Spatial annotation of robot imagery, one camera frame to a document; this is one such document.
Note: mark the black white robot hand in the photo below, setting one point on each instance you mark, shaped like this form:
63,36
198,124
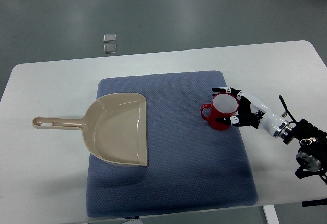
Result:
252,112

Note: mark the red cup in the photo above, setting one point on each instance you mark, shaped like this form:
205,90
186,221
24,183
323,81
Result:
222,105

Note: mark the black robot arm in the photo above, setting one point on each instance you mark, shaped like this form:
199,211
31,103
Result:
311,155

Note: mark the beige plastic dustpan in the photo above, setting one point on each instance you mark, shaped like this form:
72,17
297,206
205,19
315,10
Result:
114,128

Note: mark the blue textured mat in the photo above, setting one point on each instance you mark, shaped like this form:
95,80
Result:
190,165

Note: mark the white table leg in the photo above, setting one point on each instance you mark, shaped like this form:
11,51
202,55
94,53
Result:
270,214

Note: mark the black table control panel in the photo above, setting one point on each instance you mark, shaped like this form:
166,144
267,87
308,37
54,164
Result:
312,203

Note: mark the lower silver floor plate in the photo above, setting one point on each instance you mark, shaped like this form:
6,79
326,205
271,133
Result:
109,48

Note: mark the silver floor plate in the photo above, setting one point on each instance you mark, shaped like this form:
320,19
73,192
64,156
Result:
109,48
107,38

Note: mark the upper silver floor plate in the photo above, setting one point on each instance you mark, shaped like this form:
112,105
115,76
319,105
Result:
107,38

